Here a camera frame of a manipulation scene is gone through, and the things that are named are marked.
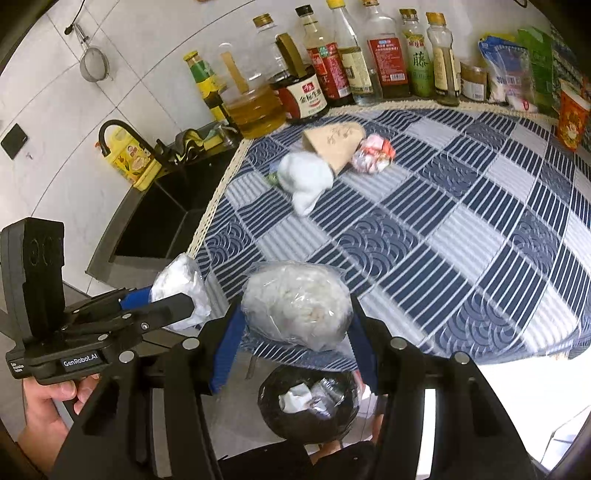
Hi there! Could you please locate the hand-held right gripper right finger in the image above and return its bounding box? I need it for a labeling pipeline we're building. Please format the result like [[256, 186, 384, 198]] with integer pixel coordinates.
[[348, 296, 550, 480]]

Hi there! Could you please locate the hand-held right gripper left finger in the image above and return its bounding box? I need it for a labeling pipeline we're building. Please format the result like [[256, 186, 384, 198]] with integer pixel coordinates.
[[48, 299, 246, 480]]

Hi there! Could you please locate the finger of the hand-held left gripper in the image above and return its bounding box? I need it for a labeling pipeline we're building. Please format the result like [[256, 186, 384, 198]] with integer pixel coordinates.
[[65, 285, 155, 324], [69, 294, 195, 352]]

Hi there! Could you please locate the small plastic-wrapped white wad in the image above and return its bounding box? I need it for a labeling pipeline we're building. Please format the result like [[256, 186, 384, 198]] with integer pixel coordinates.
[[151, 253, 213, 332]]

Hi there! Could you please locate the clear plastic cup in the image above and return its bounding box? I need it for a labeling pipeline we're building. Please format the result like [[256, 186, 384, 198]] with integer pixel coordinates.
[[310, 377, 354, 418]]

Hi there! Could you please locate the white paper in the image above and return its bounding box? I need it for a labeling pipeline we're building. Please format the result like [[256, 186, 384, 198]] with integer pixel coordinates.
[[279, 383, 314, 414]]

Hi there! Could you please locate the large plastic-wrapped white wad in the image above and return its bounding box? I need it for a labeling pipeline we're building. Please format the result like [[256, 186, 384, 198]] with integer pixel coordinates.
[[241, 261, 355, 347]]

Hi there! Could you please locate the trash bin with black bag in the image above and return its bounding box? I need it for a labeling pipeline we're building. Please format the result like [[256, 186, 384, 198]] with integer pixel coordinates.
[[257, 364, 363, 446]]

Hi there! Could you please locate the white cloth wad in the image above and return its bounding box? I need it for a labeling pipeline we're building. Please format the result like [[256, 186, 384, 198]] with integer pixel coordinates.
[[277, 151, 334, 217]]

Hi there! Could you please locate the red white wrapper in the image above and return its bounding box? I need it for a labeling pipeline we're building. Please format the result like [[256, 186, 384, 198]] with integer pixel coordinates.
[[351, 134, 397, 175]]

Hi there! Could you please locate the brown paper cup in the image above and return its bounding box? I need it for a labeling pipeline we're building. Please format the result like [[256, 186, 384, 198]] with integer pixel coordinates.
[[302, 121, 368, 177]]

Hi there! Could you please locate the person's left hand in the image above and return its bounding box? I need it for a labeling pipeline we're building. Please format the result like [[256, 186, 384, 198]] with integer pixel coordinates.
[[18, 373, 102, 462]]

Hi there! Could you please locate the black kitchen sink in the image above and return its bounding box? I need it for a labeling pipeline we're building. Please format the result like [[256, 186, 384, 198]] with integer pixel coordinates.
[[85, 134, 245, 296]]

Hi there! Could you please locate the yellow dish soap bottle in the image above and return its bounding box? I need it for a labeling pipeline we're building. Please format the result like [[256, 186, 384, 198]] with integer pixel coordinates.
[[104, 127, 162, 192]]

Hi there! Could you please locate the blue patterned tablecloth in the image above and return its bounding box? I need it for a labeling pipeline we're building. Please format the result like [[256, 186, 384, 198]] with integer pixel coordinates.
[[187, 104, 591, 370]]

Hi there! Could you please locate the black yellow cloth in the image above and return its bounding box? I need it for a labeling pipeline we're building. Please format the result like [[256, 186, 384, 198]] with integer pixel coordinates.
[[173, 129, 208, 160]]

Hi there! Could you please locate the black faucet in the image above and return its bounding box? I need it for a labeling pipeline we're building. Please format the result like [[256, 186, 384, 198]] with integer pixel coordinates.
[[97, 119, 174, 174]]

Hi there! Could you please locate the yellow green sponge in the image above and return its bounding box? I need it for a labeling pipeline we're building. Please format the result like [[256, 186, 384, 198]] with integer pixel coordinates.
[[203, 124, 236, 151]]

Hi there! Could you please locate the metal strainer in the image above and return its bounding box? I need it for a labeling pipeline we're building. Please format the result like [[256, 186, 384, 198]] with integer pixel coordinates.
[[74, 25, 114, 84]]

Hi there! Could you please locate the clear cooking oil jug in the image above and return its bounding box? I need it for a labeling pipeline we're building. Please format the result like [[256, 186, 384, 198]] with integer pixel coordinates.
[[217, 41, 287, 139]]

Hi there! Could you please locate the green label sauce bottle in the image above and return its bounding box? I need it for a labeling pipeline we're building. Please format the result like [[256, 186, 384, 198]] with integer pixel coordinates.
[[182, 50, 232, 125]]

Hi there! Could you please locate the dark soy sauce jug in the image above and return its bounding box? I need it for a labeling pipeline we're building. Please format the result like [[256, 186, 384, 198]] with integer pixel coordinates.
[[252, 14, 329, 121]]

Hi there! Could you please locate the small glass jar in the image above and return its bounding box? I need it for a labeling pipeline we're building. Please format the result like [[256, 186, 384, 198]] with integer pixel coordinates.
[[460, 62, 489, 102]]

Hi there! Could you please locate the black cap red label bottle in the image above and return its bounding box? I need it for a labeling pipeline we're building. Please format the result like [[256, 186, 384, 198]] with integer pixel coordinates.
[[294, 4, 355, 108]]

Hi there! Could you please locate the clear bottle beige label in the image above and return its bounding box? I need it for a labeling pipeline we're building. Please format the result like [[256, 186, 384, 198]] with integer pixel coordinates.
[[325, 0, 384, 104]]

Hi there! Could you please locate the green label oil bottle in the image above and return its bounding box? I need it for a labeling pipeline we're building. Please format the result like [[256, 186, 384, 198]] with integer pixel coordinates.
[[399, 8, 437, 99]]

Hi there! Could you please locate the clear bottle red label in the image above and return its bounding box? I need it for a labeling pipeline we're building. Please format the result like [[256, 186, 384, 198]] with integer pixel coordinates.
[[361, 0, 411, 99]]

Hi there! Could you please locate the olive label oil bottle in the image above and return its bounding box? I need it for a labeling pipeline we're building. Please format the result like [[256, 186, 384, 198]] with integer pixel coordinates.
[[425, 12, 462, 107]]

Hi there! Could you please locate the red paper cup with straw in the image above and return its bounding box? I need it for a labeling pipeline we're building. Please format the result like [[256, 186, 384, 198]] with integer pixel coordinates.
[[556, 78, 591, 152]]

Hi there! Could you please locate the blue white plastic bag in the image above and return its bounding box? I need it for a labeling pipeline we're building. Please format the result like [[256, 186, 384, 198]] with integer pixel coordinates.
[[477, 34, 539, 114]]

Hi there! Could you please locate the green plastic bag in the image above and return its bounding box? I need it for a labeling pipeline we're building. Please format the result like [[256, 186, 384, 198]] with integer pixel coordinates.
[[517, 27, 561, 116]]

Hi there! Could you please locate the small black wall switch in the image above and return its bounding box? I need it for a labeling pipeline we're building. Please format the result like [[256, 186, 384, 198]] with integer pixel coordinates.
[[0, 122, 29, 160]]

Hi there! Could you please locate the black cable with plug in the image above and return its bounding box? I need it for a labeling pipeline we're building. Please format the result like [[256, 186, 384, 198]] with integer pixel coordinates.
[[64, 0, 88, 37]]

